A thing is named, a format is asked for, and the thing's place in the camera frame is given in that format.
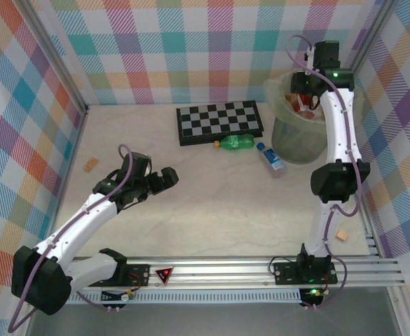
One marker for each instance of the orange wooden block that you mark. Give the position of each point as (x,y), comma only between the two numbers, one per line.
(90,164)

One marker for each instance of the light wooden block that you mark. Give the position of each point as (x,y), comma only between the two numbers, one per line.
(342,235)

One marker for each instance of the green soda bottle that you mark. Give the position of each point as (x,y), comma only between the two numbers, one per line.
(236,142)

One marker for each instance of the clear bottle blue label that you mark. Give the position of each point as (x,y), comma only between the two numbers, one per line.
(272,159)

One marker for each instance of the small black controller board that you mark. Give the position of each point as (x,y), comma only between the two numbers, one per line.
(117,297)
(311,294)

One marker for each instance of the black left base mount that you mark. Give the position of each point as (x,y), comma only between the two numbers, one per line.
(138,274)

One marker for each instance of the translucent green plastic bin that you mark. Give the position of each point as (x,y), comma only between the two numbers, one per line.
(288,140)

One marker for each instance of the red black triangle sign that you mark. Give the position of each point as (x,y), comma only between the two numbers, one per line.
(163,274)

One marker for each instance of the aluminium frame post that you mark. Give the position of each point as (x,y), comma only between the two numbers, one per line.
(50,52)
(373,35)

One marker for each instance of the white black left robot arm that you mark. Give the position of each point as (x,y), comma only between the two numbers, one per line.
(82,217)

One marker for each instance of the black silver chessboard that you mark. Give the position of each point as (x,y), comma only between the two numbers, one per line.
(218,120)

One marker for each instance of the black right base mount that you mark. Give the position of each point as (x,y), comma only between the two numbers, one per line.
(285,273)

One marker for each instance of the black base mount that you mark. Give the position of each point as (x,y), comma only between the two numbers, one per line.
(285,273)
(138,274)

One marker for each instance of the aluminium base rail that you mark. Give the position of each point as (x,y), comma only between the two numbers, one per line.
(208,276)

